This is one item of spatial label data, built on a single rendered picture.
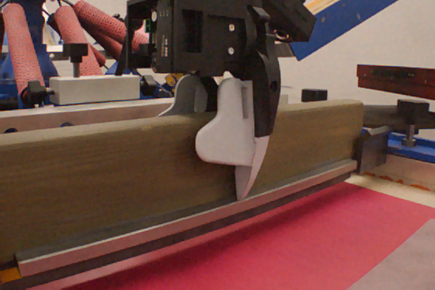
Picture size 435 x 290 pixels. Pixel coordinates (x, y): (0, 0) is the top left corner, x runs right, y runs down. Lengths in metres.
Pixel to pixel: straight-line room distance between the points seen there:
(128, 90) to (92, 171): 0.33
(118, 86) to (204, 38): 0.32
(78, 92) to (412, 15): 2.10
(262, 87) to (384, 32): 2.19
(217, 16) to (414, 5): 2.16
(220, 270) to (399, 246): 0.15
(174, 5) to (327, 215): 0.25
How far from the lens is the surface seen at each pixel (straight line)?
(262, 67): 0.25
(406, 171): 0.49
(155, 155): 0.24
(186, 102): 0.30
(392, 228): 0.36
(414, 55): 2.34
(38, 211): 0.22
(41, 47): 1.05
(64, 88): 0.51
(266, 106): 0.26
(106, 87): 0.53
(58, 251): 0.22
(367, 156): 0.44
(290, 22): 0.32
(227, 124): 0.25
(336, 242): 0.32
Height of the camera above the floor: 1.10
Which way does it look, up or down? 11 degrees down
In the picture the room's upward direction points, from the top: 1 degrees clockwise
